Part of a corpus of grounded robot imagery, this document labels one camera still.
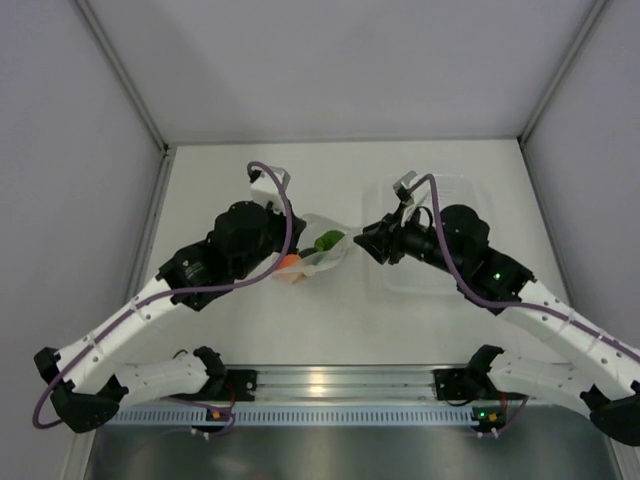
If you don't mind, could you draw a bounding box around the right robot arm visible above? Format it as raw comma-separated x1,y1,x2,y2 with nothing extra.
354,204,639,447

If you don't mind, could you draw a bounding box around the clear zip top bag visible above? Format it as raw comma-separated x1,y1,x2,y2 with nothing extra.
271,214,360,285

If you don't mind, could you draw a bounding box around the aluminium mounting rail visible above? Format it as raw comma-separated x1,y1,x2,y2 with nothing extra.
77,363,576,404

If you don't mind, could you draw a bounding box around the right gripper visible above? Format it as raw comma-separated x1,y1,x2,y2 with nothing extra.
354,201,466,278

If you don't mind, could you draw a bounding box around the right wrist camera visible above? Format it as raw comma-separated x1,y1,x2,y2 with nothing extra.
392,170,420,210

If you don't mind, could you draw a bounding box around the slotted cable duct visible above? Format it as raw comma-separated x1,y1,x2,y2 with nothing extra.
107,404,502,427

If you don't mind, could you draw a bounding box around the fake dark green vegetable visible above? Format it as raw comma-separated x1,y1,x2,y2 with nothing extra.
314,237,327,251

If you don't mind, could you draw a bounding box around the clear plastic basket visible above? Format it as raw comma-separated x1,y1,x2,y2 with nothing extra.
379,174,489,295

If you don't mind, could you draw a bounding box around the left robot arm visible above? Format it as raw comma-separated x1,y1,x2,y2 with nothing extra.
34,201,307,433

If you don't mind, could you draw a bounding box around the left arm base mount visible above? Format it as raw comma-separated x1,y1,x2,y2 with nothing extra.
217,368,258,402

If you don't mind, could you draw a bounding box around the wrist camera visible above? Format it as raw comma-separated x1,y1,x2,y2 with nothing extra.
392,170,420,210
249,167,290,211

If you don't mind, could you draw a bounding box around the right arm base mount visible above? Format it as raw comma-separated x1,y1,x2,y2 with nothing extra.
433,368,494,405

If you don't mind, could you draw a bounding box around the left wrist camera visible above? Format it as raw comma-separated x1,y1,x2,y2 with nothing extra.
249,167,290,211

